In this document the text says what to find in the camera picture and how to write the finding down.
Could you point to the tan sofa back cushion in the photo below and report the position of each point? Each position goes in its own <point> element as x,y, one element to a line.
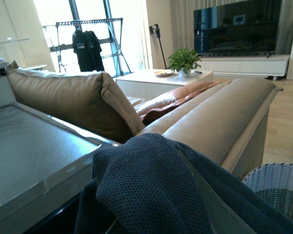
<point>92,101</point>

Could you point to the black hanging t-shirt right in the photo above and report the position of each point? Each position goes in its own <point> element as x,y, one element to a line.
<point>94,48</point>

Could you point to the black hanging t-shirt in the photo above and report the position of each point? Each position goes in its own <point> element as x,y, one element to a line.
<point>94,48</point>
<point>82,52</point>

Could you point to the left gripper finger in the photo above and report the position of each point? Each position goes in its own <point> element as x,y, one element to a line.
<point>158,191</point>

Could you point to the white coffee table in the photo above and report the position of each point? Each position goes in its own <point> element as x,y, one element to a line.
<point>144,84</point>

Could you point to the brown leather seat cushion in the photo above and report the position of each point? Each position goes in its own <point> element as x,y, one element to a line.
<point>153,109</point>

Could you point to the large flat television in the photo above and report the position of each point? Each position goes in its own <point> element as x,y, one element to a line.
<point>245,28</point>

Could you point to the white tv console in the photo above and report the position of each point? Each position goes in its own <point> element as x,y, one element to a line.
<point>258,66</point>

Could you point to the cordless stick vacuum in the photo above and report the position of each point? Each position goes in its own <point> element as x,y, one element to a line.
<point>156,30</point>

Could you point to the tan leather sofa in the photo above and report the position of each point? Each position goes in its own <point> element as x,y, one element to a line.
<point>227,123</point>

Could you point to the white desk lamp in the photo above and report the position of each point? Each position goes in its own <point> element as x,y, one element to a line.
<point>11,49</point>

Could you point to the grey front-load washing machine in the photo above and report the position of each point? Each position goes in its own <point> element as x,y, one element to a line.
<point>44,162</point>

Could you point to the dark navy mesh garment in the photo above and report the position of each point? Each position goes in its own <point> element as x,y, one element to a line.
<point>94,217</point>

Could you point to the white wicker laundry basket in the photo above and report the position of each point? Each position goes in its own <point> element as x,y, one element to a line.
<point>274,183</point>

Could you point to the green potted plant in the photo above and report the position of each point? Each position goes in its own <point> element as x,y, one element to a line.
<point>183,61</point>

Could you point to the shallow plate on table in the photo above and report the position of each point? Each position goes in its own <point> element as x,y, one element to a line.
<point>163,73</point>

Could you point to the black hanging t-shirt left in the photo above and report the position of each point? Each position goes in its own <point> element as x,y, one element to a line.
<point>82,52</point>

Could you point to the metal clothes drying rack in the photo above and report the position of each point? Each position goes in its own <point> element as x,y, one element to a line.
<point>113,26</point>

